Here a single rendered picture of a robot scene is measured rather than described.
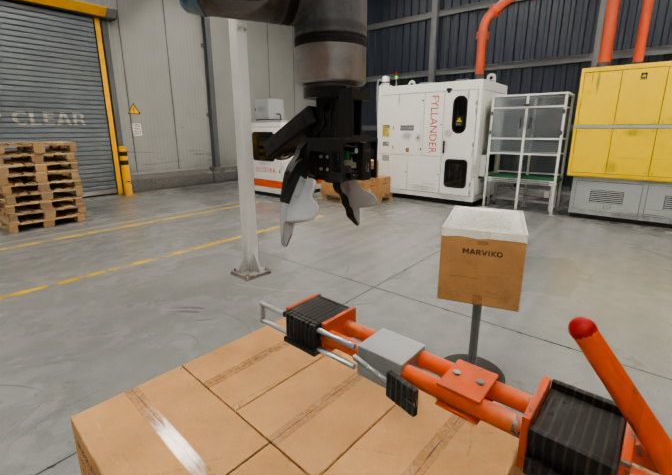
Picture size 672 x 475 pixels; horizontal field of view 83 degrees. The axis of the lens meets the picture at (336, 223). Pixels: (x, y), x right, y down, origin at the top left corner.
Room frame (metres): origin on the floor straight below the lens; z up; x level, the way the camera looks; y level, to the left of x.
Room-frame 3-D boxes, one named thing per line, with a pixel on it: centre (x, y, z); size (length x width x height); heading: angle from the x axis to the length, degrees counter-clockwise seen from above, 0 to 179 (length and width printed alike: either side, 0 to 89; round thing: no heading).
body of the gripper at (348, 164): (0.51, 0.00, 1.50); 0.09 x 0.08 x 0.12; 48
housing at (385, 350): (0.45, -0.07, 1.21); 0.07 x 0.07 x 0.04; 49
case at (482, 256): (2.08, -0.85, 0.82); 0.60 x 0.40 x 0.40; 157
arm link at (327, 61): (0.51, 0.00, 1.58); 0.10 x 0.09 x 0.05; 138
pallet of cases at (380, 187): (8.18, -0.46, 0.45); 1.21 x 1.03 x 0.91; 50
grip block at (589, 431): (0.31, -0.24, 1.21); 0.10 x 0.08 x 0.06; 139
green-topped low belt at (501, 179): (7.27, -3.60, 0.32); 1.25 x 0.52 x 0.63; 50
